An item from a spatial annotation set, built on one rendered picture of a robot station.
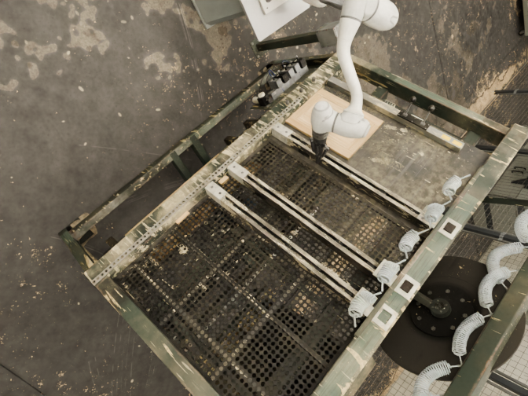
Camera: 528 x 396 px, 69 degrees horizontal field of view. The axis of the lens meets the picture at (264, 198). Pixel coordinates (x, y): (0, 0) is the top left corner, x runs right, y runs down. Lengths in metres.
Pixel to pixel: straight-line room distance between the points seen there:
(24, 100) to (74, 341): 1.72
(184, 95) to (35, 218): 1.34
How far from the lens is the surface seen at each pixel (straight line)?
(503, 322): 2.36
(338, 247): 1.98
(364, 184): 2.18
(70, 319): 3.24
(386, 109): 2.61
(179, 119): 3.12
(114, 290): 2.12
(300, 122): 2.52
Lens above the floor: 2.83
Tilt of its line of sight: 51 degrees down
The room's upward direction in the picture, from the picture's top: 108 degrees clockwise
